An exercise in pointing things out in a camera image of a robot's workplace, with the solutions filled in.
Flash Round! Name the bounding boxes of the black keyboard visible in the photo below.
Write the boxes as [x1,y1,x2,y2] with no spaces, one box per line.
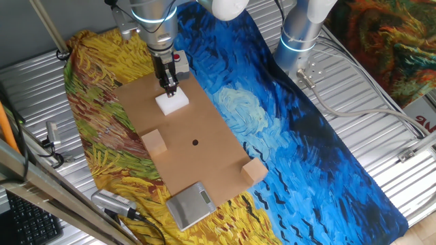
[5,190,64,245]

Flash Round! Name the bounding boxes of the white sponge block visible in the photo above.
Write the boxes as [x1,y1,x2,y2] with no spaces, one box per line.
[155,87,190,116]

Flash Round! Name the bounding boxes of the thick grey base cable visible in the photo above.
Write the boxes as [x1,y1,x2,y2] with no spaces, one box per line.
[296,69,432,139]

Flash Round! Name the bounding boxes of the light wooden block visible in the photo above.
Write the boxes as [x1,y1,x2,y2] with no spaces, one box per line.
[240,157,269,187]
[141,129,168,158]

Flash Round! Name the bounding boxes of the white sign red letters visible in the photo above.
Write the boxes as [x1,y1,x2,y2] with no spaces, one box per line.
[403,95,436,134]

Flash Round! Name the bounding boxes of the black ribbed camera cable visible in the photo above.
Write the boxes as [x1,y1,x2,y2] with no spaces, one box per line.
[134,211,167,245]

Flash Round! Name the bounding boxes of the brown cardboard sheet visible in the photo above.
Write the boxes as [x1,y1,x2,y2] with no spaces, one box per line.
[114,71,255,208]

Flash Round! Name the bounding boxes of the blue yellow painted tablecloth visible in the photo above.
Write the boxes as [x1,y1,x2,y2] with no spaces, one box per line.
[63,1,409,245]

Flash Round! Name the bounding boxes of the orange pole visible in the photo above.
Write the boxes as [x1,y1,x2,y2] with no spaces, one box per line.
[0,101,20,154]

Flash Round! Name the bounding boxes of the black camera cable with plug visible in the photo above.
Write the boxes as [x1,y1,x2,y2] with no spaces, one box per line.
[104,0,178,35]

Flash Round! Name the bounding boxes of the grey metal pole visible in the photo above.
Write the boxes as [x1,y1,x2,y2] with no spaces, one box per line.
[29,0,71,57]

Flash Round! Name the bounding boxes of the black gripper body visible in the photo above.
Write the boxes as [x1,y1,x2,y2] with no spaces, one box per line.
[152,53,178,86]

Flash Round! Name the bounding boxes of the metal rail bracket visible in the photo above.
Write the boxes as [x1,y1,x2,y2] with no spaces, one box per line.
[397,131,436,163]

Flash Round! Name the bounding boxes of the orange green painted cloth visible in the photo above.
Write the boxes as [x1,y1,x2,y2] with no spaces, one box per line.
[325,0,436,108]

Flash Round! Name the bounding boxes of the aluminium frame bar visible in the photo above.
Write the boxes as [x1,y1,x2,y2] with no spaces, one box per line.
[0,137,142,245]

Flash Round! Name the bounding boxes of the silver kitchen scale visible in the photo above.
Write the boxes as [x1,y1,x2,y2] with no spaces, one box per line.
[166,181,217,232]

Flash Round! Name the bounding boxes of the grey red emergency stop box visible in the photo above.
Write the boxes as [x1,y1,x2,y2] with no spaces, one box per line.
[172,50,191,82]

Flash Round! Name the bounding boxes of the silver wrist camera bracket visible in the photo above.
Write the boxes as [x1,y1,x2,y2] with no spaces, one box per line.
[110,5,140,41]

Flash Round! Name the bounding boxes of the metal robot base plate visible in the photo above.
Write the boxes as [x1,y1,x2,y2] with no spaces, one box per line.
[289,56,326,86]

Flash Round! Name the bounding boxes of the black small camera cable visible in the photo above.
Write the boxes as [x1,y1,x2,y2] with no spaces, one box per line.
[37,135,65,170]

